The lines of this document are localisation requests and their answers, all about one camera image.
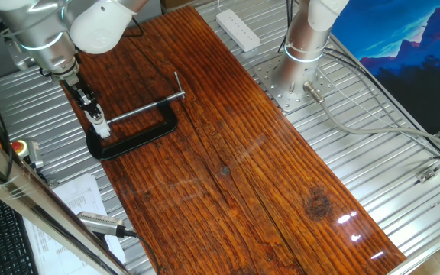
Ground white power strip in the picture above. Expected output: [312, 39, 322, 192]
[215, 8, 261, 53]

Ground black device cable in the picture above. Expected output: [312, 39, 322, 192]
[123, 228, 163, 274]

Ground silver camera bracket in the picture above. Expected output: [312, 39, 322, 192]
[4, 36, 34, 72]

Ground small metal corner bracket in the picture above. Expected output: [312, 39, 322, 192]
[417, 168, 437, 184]

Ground emergency stop button box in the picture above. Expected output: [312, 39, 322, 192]
[11, 137, 44, 170]

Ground blue mountain poster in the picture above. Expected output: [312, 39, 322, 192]
[330, 0, 440, 134]

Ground thick grey cable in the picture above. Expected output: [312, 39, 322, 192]
[302, 81, 440, 154]

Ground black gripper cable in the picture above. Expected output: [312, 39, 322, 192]
[122, 17, 145, 39]

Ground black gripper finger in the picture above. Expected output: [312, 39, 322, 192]
[89, 94, 106, 118]
[81, 99, 102, 122]

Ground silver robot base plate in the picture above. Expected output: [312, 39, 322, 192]
[253, 55, 335, 114]

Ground brown wooden board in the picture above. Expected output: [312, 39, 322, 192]
[53, 5, 407, 275]

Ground large aluminium frame bar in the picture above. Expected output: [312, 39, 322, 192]
[0, 114, 129, 275]

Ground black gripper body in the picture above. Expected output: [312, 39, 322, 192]
[65, 76, 93, 106]

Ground printed paper sheets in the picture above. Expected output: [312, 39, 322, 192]
[23, 173, 128, 275]

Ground white bulb socket adapter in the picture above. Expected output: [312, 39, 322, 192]
[89, 117, 112, 139]

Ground black C-clamp with steel screw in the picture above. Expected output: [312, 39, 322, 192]
[85, 71, 186, 160]

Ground silver handheld device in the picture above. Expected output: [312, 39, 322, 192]
[76, 211, 128, 238]

